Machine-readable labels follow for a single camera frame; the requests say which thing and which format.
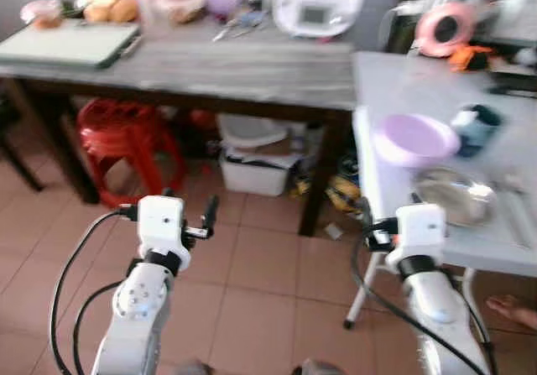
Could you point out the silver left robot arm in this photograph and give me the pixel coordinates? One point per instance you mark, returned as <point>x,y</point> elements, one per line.
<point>138,308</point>

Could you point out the white kitchen appliance with display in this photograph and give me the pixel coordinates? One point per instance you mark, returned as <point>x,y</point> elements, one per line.
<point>323,18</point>

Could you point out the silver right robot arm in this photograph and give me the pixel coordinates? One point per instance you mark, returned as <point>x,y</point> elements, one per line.
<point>436,308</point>

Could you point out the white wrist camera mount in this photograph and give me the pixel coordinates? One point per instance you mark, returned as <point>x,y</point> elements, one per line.
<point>419,228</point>
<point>159,224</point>

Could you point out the red plastic stool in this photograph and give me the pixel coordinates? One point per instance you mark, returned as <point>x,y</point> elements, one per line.
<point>126,132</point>

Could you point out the person's bare foot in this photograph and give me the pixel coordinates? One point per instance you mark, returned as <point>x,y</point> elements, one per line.
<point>512,310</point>

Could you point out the dark wooden chair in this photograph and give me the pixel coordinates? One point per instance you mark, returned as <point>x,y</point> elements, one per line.
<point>10,115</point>

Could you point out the round metal plate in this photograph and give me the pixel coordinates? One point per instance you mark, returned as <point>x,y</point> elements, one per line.
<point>457,199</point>

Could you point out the clear food container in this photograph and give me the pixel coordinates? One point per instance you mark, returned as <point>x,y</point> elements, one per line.
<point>182,6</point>

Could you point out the orange plastic bag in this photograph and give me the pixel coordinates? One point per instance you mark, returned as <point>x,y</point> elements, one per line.
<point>201,121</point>

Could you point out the orange bread bun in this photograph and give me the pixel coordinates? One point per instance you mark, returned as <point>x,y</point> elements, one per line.
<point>126,10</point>
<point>98,7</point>

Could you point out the yellow and blue bag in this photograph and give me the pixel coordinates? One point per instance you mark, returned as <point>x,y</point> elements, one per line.
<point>344,195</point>

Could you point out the pale green cutting board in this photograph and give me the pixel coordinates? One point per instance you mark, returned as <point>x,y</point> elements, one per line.
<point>59,44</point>

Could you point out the small orange object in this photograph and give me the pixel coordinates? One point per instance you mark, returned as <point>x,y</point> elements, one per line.
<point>470,56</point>

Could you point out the lilac plastic plate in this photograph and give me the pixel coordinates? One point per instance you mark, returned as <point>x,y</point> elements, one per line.
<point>411,140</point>

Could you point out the pink round roll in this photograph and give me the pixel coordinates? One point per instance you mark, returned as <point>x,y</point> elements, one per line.
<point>426,31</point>

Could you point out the grey right robot leg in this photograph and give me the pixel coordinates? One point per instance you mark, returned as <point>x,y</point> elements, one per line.
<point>319,368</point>

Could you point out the flat black object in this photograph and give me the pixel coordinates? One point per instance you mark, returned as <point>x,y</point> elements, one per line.
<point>513,81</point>

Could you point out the teal cup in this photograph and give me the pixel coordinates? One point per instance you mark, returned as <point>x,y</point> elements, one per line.
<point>480,132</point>

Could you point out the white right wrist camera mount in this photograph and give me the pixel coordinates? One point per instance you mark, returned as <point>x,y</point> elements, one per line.
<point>419,228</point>

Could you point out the white paper scrap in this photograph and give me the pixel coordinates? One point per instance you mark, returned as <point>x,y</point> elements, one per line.
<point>334,231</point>

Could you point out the small pink-rimmed bowl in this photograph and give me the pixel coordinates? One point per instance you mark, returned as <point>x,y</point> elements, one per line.
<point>42,12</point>

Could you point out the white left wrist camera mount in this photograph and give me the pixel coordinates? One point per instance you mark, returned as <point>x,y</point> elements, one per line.
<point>159,224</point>

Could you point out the plain metal spoon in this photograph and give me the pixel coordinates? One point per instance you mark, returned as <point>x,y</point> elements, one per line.
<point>524,186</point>

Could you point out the white plastic box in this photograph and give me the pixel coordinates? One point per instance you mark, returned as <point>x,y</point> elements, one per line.
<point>252,178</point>

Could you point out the dark wooden table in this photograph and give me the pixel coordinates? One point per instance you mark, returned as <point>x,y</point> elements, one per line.
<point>210,65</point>

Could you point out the white folding table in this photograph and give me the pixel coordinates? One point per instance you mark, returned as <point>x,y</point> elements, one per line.
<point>419,90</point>

